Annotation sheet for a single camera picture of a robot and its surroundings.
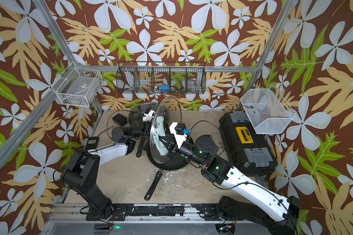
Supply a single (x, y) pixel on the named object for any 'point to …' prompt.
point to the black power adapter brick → (92, 143)
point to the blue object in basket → (164, 88)
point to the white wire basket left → (79, 87)
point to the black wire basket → (161, 77)
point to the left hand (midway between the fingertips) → (161, 130)
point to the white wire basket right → (267, 111)
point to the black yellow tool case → (247, 151)
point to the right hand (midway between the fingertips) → (158, 135)
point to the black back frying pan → (136, 116)
